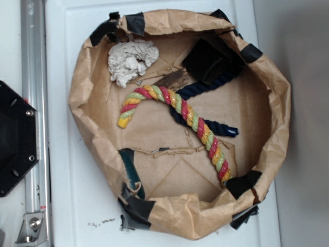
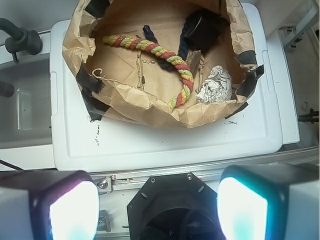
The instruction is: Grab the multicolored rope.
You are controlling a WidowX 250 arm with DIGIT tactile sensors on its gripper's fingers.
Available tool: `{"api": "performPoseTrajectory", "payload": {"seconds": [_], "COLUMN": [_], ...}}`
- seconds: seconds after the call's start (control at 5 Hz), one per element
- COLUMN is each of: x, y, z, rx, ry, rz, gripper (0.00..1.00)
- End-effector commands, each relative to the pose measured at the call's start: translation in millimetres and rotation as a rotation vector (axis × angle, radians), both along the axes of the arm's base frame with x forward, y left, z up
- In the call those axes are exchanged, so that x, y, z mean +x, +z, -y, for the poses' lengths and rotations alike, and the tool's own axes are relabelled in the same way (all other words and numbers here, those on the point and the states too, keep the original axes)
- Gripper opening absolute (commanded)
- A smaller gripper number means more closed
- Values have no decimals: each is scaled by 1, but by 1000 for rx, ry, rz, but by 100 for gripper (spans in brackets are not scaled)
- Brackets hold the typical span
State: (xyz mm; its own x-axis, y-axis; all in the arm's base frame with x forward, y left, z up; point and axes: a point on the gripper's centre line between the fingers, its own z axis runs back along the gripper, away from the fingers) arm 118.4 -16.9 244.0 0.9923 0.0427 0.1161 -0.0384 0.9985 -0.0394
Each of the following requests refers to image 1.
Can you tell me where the brown paper bag bin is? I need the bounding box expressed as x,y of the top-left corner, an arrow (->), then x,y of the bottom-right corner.
69,9 -> 291,240

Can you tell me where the brown wood piece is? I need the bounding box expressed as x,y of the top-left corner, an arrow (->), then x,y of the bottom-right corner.
154,68 -> 189,91

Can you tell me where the crumpled white paper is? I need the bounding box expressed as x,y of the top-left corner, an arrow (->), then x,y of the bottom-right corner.
107,40 -> 159,88

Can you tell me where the black foam block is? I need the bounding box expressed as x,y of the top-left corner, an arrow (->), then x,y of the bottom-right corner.
182,38 -> 244,85

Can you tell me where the white tray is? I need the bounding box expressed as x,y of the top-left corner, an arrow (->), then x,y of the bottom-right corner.
45,1 -> 281,246

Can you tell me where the multicolored twisted rope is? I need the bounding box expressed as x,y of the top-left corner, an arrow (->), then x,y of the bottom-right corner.
117,85 -> 233,186

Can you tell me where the navy blue twisted rope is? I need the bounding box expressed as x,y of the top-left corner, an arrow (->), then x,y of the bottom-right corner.
169,69 -> 240,138

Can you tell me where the dark green strap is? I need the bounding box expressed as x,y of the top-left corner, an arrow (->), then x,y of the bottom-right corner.
118,148 -> 146,200

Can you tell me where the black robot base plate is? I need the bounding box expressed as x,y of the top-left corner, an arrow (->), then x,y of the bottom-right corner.
0,81 -> 38,198

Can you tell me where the aluminium rail profile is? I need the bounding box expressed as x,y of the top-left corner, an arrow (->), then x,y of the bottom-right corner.
21,1 -> 53,246

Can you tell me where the metal corner bracket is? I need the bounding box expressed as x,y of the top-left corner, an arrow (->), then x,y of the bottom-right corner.
14,212 -> 48,246

